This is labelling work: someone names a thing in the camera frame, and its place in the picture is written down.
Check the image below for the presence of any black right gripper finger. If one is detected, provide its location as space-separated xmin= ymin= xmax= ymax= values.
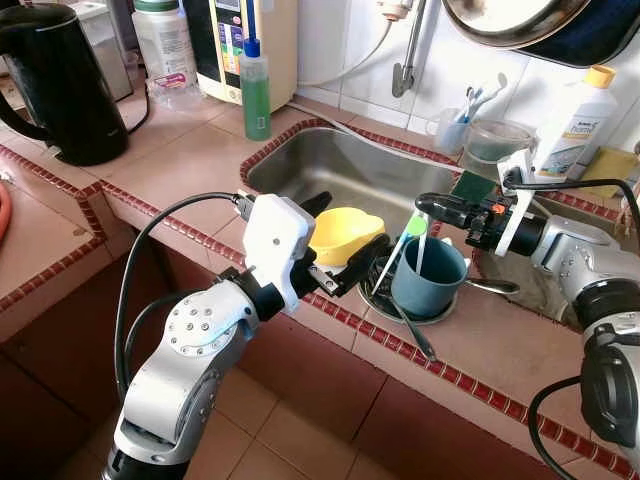
xmin=414 ymin=192 xmax=473 ymax=227

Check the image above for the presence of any yellow plastic bowl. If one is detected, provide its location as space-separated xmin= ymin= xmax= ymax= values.
xmin=307 ymin=207 xmax=387 ymax=268

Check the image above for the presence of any white plastic stick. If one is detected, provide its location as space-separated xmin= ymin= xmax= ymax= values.
xmin=414 ymin=232 xmax=429 ymax=279

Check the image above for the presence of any blue plastic cup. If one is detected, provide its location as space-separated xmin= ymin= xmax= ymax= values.
xmin=390 ymin=236 xmax=469 ymax=320

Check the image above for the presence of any steel bowl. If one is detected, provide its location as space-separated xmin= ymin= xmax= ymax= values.
xmin=358 ymin=255 xmax=471 ymax=327

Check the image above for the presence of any green yellow sponge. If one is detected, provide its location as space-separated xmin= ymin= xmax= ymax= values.
xmin=449 ymin=169 xmax=493 ymax=207

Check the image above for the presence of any steel sink basin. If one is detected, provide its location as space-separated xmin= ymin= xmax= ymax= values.
xmin=465 ymin=190 xmax=640 ymax=331
xmin=243 ymin=125 xmax=501 ymax=263

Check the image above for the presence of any clear toothbrush cup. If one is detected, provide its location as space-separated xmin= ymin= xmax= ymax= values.
xmin=436 ymin=107 xmax=473 ymax=156

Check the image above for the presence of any clear plastic tub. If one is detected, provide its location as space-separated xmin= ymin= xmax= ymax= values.
xmin=466 ymin=119 xmax=538 ymax=167

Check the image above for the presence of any blue white toothbrush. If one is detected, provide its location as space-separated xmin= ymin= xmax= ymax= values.
xmin=462 ymin=72 xmax=509 ymax=126

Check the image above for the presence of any green dish soap bottle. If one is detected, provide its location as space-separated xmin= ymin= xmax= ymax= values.
xmin=239 ymin=38 xmax=272 ymax=142

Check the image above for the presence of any white bottle with yellow cap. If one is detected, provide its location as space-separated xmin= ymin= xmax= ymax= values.
xmin=532 ymin=65 xmax=620 ymax=183

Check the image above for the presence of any yellow cleaning cloth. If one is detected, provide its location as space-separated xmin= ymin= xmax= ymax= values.
xmin=578 ymin=147 xmax=640 ymax=198

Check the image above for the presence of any cream water purifier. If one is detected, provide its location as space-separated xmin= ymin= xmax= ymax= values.
xmin=183 ymin=0 xmax=299 ymax=106

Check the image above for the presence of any hanging steel pan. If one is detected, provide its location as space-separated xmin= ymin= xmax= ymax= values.
xmin=442 ymin=0 xmax=613 ymax=51

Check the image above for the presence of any white tap valve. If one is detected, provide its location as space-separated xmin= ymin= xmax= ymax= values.
xmin=376 ymin=0 xmax=414 ymax=23

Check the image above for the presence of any clear jar with green lid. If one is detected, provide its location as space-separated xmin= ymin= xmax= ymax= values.
xmin=132 ymin=0 xmax=201 ymax=108

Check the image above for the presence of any dark blue hanging pan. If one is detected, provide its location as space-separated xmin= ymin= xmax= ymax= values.
xmin=520 ymin=0 xmax=640 ymax=69

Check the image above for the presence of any grey plastic container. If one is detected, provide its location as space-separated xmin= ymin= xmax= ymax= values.
xmin=72 ymin=0 xmax=133 ymax=101

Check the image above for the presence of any black electric kettle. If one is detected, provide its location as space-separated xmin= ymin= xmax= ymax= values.
xmin=0 ymin=3 xmax=129 ymax=167

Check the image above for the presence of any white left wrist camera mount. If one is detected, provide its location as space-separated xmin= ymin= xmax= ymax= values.
xmin=242 ymin=193 xmax=317 ymax=313

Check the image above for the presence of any chrome wall faucet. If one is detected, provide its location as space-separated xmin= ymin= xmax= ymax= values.
xmin=391 ymin=0 xmax=429 ymax=99

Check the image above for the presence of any brown rope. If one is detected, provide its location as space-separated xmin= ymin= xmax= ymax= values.
xmin=618 ymin=185 xmax=640 ymax=236

